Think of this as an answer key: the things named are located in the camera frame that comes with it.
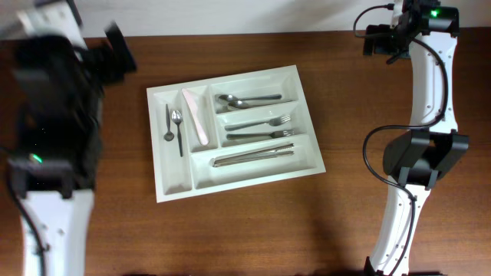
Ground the white plastic cutlery tray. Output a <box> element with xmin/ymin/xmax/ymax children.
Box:
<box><xmin>147</xmin><ymin>65</ymin><xmax>325</xmax><ymax>202</ymax></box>

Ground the right black cable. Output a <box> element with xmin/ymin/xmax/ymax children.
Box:
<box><xmin>352</xmin><ymin>3</ymin><xmax>450</xmax><ymax>276</ymax></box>

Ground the small dark teaspoon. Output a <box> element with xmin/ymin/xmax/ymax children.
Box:
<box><xmin>163</xmin><ymin>104</ymin><xmax>174</xmax><ymax>142</ymax></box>

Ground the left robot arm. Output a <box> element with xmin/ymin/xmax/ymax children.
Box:
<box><xmin>6</xmin><ymin>1</ymin><xmax>137</xmax><ymax>275</ymax></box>

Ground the pink plastic knife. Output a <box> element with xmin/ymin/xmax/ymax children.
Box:
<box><xmin>181</xmin><ymin>88</ymin><xmax>209</xmax><ymax>146</ymax></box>

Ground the small silver teaspoon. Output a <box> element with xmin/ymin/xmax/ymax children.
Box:
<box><xmin>171</xmin><ymin>110</ymin><xmax>183</xmax><ymax>157</ymax></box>

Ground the silver fork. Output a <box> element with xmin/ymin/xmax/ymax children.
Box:
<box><xmin>224</xmin><ymin>114</ymin><xmax>292</xmax><ymax>131</ymax></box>
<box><xmin>226</xmin><ymin>130</ymin><xmax>295</xmax><ymax>140</ymax></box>

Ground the large silver spoon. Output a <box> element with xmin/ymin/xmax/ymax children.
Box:
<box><xmin>226</xmin><ymin>100</ymin><xmax>288</xmax><ymax>111</ymax></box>
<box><xmin>216</xmin><ymin>94</ymin><xmax>282</xmax><ymax>104</ymax></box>

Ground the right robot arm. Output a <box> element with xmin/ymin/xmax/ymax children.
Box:
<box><xmin>356</xmin><ymin>1</ymin><xmax>470</xmax><ymax>275</ymax></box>

